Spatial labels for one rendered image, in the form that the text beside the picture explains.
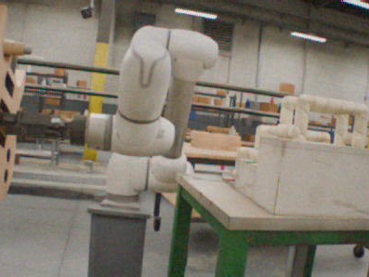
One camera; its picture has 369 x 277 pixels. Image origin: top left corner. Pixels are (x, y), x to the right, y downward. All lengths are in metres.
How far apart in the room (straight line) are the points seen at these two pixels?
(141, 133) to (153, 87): 0.12
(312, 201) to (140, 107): 0.45
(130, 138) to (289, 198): 0.39
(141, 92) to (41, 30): 11.67
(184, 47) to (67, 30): 11.03
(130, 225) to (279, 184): 0.92
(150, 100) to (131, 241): 0.96
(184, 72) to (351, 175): 0.73
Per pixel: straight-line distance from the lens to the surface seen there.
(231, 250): 0.80
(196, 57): 1.31
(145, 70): 0.73
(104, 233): 1.62
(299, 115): 0.84
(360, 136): 0.92
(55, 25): 12.34
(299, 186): 0.84
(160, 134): 0.84
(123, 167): 1.59
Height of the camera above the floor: 1.12
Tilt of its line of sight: 3 degrees down
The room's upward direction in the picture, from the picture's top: 6 degrees clockwise
